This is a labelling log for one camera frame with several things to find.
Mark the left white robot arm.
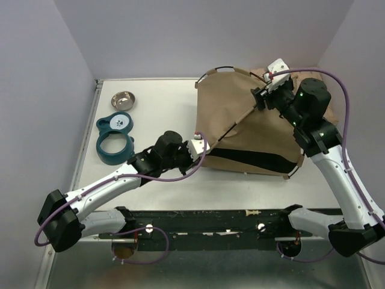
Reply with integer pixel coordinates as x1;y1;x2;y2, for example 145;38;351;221
34;131;210;252

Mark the white chess piece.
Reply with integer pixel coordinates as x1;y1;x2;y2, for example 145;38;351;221
245;210;261;217

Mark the steel pet bowl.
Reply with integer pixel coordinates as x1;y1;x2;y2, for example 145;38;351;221
111;91;136;111

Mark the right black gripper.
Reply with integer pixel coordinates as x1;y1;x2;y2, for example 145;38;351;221
251;78;304;128

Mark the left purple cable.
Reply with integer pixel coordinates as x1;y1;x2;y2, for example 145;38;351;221
34;132;208;266

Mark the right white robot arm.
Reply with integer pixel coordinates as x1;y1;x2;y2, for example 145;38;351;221
251;78;384;257

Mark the purple cable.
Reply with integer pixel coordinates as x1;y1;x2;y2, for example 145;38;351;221
34;132;208;266
269;67;385;266

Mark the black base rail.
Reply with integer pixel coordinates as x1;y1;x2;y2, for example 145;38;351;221
99;210;310;252

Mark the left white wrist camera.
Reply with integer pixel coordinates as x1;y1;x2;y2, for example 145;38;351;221
187;132;211;161

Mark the beige fabric pet tent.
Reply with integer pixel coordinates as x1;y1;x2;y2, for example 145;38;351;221
195;66;304;179

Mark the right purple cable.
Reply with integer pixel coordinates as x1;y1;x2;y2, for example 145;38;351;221
269;67;385;266

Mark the teal bowl stand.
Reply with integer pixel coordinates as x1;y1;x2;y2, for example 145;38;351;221
96;111;135;166

